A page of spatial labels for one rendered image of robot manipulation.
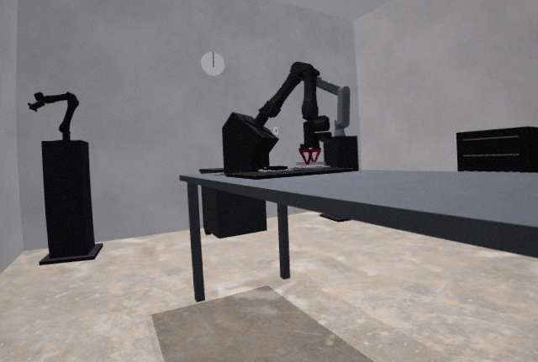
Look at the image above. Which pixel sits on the white rectangular frame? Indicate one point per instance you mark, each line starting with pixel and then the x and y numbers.
pixel 274 172

